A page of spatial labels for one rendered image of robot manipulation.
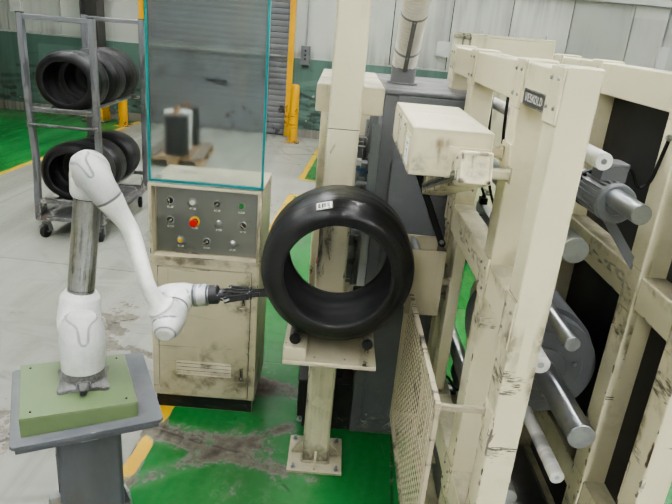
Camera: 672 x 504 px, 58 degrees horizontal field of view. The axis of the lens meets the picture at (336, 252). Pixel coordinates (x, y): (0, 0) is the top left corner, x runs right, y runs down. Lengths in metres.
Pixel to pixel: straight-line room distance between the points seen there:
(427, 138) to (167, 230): 1.66
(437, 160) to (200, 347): 1.87
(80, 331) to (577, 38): 10.37
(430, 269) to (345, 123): 0.70
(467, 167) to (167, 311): 1.18
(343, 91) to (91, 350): 1.35
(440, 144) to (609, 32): 10.08
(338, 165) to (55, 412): 1.38
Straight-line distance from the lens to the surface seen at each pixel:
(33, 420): 2.35
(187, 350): 3.32
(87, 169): 2.23
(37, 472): 3.27
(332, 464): 3.16
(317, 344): 2.52
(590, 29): 11.75
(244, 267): 3.05
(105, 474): 2.64
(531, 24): 11.51
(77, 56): 5.70
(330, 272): 2.62
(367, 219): 2.14
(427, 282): 2.59
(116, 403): 2.36
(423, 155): 1.85
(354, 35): 2.42
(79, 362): 2.39
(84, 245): 2.46
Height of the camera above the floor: 2.05
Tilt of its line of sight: 21 degrees down
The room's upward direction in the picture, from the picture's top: 5 degrees clockwise
